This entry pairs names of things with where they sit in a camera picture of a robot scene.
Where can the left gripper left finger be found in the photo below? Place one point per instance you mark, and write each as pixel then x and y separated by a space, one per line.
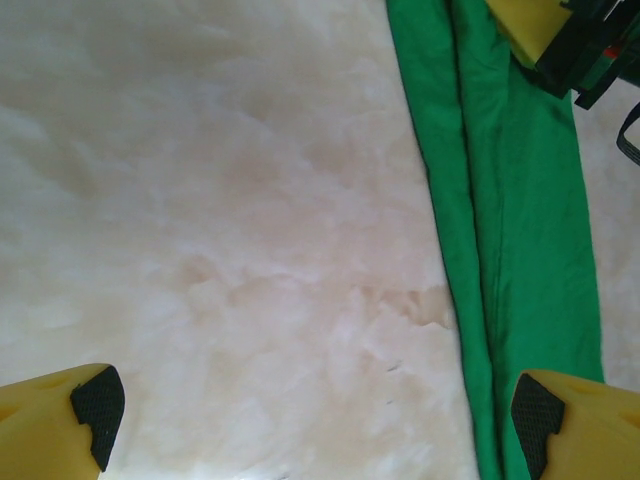
pixel 40 425

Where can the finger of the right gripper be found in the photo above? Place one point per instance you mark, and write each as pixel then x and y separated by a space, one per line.
pixel 530 25

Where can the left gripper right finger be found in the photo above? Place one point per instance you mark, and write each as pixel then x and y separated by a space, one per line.
pixel 590 430

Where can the green t-shirt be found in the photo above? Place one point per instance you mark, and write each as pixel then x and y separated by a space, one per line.
pixel 520 200

